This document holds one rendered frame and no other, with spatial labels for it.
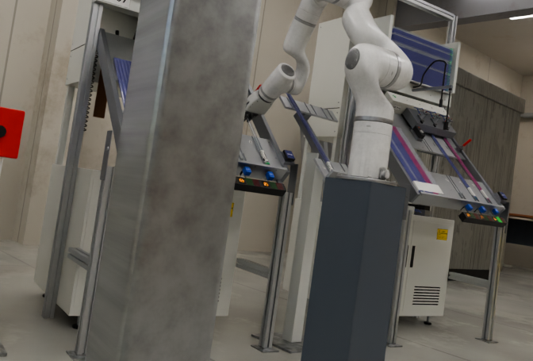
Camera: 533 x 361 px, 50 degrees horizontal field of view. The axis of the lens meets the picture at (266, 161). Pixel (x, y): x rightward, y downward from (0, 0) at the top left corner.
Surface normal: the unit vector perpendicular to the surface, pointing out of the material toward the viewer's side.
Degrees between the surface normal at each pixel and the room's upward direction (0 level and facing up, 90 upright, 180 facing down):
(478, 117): 90
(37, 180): 90
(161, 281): 90
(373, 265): 90
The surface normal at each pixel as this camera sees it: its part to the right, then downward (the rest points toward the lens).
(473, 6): -0.73, -0.14
